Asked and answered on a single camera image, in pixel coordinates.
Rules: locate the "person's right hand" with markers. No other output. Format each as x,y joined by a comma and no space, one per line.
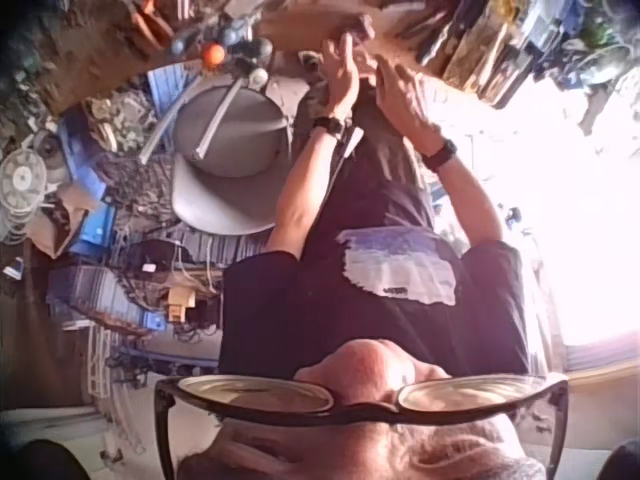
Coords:
405,105

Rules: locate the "person's left hand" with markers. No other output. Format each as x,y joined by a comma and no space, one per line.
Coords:
340,90

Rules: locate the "person's legs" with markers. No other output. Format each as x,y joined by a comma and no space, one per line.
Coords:
385,140

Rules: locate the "black wrist band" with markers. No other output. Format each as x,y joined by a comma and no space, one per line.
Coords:
329,125
441,154

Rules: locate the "dark ball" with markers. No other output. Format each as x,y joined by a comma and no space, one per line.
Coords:
261,48

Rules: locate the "white ball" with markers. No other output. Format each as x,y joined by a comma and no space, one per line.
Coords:
260,76

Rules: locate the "white strip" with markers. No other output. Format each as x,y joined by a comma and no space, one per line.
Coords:
352,142

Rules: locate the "blue grey ball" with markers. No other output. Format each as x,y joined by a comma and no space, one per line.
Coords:
232,36

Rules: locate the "orange ball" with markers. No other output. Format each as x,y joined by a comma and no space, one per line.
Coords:
213,55

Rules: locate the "white pipe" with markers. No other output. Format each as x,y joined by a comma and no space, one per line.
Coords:
217,117
162,127

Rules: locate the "grey plastic chair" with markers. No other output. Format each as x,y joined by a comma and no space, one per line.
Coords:
225,165

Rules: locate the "small blue ball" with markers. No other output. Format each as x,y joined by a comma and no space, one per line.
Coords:
177,47

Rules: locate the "blue crates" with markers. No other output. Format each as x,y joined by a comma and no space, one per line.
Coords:
87,200

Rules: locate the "brown cardboard box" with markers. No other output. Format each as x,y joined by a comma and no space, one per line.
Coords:
65,220

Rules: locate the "white fan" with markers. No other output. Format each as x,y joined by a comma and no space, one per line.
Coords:
21,185

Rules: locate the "white ladder frame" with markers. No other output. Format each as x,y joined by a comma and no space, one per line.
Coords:
102,360

